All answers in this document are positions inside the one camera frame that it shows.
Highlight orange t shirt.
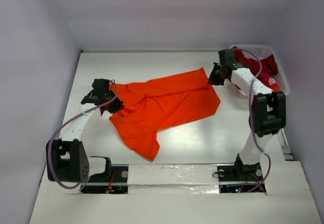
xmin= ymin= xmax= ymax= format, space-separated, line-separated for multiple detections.
xmin=109 ymin=68 xmax=221 ymax=161

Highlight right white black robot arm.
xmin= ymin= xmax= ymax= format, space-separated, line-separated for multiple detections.
xmin=208 ymin=48 xmax=286 ymax=182

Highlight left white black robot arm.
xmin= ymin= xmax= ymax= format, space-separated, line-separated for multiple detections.
xmin=46 ymin=78 xmax=124 ymax=189

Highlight white plastic basket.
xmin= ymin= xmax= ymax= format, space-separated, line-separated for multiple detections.
xmin=229 ymin=44 xmax=290 ymax=95

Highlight dark red t shirt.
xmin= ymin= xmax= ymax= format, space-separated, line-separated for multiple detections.
xmin=234 ymin=50 xmax=278 ymax=83

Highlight pink garment in basket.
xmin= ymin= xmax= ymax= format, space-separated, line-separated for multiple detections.
xmin=262 ymin=72 xmax=276 ymax=86

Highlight small orange garment in basket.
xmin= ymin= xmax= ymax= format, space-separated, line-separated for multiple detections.
xmin=270 ymin=83 xmax=280 ymax=92

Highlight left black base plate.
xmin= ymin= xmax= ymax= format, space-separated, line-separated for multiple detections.
xmin=80 ymin=165 xmax=129 ymax=194

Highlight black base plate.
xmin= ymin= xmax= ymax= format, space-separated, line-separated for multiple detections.
xmin=212 ymin=165 xmax=266 ymax=194
xmin=80 ymin=165 xmax=129 ymax=194

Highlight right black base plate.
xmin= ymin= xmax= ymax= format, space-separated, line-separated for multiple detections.
xmin=212 ymin=165 xmax=266 ymax=194

